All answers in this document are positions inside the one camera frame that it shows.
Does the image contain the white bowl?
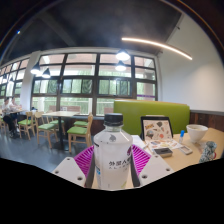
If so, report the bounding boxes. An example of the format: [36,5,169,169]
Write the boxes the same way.
[185,123,209,144]

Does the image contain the small blue-capped bottle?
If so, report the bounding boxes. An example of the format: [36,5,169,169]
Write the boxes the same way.
[178,129,185,145]

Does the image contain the white paper sheet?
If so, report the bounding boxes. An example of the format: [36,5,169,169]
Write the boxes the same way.
[132,134,148,150]

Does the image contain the colourful sticker sheet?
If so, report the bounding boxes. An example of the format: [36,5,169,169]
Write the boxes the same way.
[144,138,183,153]

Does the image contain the person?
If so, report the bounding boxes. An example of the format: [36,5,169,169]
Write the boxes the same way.
[0,96,21,139]

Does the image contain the white-labelled black-capped drink bottle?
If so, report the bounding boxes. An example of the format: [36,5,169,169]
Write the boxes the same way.
[92,112,134,191]

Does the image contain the light wooden dining table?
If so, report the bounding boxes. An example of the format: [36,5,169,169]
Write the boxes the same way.
[41,110,81,151]

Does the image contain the black-framed window wall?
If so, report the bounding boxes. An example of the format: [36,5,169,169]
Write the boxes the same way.
[0,52,158,118]

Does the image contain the black-framed tablet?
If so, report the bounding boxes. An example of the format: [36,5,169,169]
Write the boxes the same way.
[140,115,174,143]

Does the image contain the small dark box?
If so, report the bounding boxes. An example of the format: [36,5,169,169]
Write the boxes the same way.
[153,146,174,158]

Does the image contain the long linear ceiling light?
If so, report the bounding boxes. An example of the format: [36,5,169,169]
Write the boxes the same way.
[121,36,194,61]

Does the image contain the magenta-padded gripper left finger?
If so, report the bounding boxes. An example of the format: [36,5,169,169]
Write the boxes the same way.
[51,145,96,190]

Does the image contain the group of pendant lamps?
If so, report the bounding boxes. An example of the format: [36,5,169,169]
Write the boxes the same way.
[29,49,132,80]

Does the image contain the dark patterned cup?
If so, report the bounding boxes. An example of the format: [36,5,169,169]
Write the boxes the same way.
[198,140,218,164]

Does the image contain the group of green-seated wooden chairs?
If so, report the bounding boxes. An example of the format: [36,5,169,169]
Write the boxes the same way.
[0,110,94,153]

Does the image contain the green upholstered bench backrest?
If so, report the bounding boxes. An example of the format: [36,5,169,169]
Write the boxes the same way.
[113,99,191,136]

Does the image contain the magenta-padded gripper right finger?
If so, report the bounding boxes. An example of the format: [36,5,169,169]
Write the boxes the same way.
[129,144,175,188]

